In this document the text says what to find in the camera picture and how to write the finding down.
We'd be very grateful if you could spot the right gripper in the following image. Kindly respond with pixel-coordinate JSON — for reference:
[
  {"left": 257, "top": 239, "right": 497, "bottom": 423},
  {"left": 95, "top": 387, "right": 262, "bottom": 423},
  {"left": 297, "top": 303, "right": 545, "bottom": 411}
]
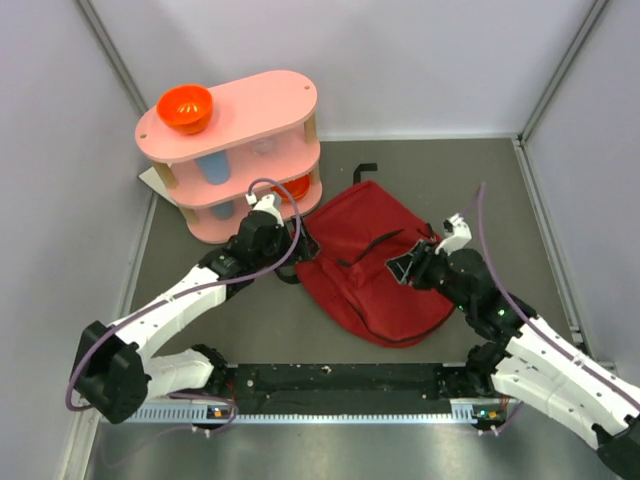
[{"left": 386, "top": 239, "right": 473, "bottom": 313}]

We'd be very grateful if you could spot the red backpack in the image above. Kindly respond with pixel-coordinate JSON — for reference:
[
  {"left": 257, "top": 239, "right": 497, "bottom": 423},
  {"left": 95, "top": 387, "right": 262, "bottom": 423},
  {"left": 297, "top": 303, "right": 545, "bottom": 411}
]
[{"left": 289, "top": 163, "right": 454, "bottom": 348}]

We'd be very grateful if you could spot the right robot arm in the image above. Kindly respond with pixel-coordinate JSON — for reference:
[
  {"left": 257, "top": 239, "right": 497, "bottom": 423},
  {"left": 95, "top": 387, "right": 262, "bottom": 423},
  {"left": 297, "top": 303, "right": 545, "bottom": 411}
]
[{"left": 386, "top": 241, "right": 639, "bottom": 479}]

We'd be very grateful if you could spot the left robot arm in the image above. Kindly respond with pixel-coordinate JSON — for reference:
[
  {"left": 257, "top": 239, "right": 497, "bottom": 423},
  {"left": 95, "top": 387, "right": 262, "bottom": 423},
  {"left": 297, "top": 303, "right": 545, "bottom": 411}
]
[{"left": 67, "top": 205, "right": 310, "bottom": 425}]

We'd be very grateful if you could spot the orange bowl lower shelf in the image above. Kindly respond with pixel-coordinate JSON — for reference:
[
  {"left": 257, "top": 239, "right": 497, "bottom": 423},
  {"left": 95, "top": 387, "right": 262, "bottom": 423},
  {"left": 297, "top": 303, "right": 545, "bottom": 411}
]
[{"left": 271, "top": 174, "right": 311, "bottom": 203}]

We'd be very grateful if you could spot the clear plastic cup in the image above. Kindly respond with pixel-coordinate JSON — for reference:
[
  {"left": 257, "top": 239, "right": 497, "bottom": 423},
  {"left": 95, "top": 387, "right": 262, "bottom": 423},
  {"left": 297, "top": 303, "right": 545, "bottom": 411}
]
[{"left": 252, "top": 137, "right": 278, "bottom": 156}]

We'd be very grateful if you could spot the blue plastic cup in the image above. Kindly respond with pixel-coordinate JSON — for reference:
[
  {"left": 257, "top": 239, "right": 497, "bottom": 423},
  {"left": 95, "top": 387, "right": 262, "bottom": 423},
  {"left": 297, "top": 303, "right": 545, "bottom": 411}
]
[{"left": 195, "top": 150, "right": 231, "bottom": 185}]

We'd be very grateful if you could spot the pink three-tier wooden shelf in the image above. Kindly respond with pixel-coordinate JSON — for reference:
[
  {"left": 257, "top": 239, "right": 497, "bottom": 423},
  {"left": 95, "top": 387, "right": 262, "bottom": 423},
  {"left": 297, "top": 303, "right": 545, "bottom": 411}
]
[{"left": 135, "top": 70, "right": 323, "bottom": 244}]

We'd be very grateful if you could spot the white paper sheet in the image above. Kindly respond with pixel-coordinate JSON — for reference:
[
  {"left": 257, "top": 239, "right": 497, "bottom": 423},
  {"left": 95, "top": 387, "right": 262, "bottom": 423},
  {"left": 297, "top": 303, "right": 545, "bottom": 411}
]
[{"left": 138, "top": 167, "right": 173, "bottom": 204}]

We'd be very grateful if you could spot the orange bowl on top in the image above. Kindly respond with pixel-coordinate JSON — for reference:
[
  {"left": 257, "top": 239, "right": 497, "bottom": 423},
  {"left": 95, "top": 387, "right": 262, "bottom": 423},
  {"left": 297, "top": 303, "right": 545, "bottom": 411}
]
[{"left": 155, "top": 84, "right": 214, "bottom": 135}]

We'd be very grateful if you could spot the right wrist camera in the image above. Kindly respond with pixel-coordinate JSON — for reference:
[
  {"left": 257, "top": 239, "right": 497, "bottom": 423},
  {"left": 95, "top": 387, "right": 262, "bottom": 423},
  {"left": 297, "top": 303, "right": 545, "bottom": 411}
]
[{"left": 435, "top": 213, "right": 472, "bottom": 255}]

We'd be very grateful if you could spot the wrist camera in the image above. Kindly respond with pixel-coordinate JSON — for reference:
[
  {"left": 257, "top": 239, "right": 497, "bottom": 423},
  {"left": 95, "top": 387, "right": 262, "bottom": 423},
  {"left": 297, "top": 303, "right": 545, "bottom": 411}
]
[
  {"left": 245, "top": 193, "right": 284, "bottom": 225},
  {"left": 435, "top": 213, "right": 472, "bottom": 255}
]

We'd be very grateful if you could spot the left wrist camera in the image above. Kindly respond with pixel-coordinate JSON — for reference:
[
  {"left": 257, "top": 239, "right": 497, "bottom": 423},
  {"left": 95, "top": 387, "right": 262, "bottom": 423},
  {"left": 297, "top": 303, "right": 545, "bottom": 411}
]
[{"left": 245, "top": 193, "right": 284, "bottom": 225}]

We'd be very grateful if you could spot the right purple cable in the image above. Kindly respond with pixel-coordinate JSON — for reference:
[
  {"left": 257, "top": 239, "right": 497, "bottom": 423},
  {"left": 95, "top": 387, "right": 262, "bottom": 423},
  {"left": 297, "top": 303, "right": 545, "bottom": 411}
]
[{"left": 459, "top": 182, "right": 640, "bottom": 436}]

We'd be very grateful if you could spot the purple cable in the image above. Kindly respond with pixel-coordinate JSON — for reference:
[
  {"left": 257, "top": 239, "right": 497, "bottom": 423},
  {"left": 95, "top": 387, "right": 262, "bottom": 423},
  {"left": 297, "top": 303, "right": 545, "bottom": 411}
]
[
  {"left": 459, "top": 182, "right": 640, "bottom": 436},
  {"left": 65, "top": 177, "right": 302, "bottom": 437}
]

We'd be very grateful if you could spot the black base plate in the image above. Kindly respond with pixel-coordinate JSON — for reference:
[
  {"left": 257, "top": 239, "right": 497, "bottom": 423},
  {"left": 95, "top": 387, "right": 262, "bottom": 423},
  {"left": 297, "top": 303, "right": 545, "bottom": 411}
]
[{"left": 202, "top": 363, "right": 497, "bottom": 415}]

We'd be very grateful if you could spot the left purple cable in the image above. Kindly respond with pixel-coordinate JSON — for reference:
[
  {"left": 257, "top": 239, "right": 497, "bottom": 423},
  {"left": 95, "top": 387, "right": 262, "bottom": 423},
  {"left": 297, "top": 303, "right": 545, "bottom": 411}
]
[{"left": 65, "top": 177, "right": 302, "bottom": 437}]

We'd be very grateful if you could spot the white slotted cable duct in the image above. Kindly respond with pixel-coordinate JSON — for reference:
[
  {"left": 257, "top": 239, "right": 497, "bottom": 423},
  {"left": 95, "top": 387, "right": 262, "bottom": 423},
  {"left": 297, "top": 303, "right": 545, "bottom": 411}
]
[{"left": 129, "top": 397, "right": 481, "bottom": 425}]

